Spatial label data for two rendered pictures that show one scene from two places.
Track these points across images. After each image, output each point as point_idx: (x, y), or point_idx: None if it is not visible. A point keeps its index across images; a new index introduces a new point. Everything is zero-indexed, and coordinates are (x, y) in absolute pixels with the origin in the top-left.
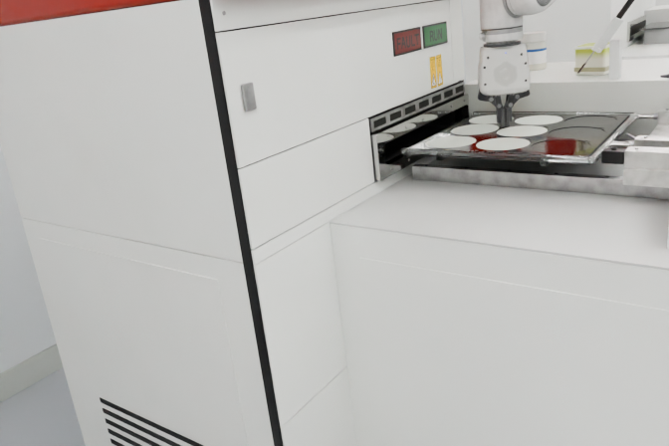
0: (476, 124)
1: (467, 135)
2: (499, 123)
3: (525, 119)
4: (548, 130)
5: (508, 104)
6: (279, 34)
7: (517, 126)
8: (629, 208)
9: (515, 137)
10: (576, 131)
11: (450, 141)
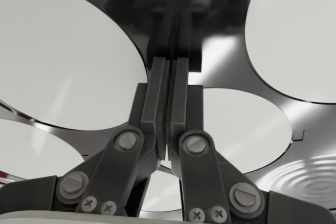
0: None
1: (52, 131)
2: (154, 57)
3: None
4: (274, 163)
5: (180, 184)
6: None
7: (217, 97)
8: None
9: (175, 175)
10: (328, 183)
11: (24, 155)
